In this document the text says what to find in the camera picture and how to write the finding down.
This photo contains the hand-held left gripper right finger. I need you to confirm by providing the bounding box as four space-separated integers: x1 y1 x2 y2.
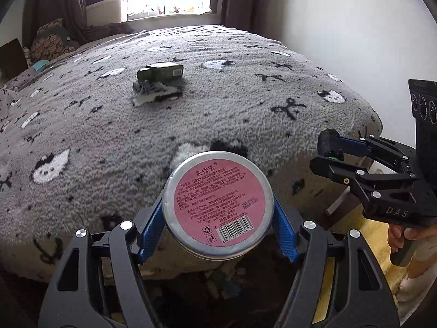
271 198 400 328

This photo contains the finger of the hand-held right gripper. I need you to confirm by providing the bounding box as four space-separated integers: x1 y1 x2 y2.
336 136 415 171
309 155 429 210

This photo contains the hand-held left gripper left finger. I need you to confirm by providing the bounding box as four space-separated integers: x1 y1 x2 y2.
38 196 164 328

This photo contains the black cylindrical object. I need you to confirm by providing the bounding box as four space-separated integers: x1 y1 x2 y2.
317 128 345 159

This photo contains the round metal tin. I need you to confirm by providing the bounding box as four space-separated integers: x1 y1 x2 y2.
162 150 275 262

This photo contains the person's right forearm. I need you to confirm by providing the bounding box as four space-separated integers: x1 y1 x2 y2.
398 273 437 320

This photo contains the person's right hand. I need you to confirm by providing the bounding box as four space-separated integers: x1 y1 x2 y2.
387 224 437 277

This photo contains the grey printed fleece blanket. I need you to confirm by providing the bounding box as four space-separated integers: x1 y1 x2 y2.
0 24 383 282

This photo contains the small grey white cloth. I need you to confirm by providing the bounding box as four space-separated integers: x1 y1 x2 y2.
133 80 154 95

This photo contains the dark green box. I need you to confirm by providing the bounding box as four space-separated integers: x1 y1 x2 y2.
137 63 185 83

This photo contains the grey printed duvet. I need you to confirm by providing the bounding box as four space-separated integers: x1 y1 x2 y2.
0 65 45 124

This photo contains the dark cloth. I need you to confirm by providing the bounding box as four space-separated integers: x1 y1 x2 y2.
80 22 135 43

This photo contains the brown patterned pillow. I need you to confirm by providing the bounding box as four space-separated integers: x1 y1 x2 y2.
30 19 81 64

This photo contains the dark wooden bed headboard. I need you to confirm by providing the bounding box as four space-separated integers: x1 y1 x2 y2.
0 38 28 83

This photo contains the row of small windowsill figurines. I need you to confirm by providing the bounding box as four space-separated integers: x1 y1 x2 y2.
128 5 205 17

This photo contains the white storage box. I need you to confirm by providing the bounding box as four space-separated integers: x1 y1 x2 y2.
85 0 123 26

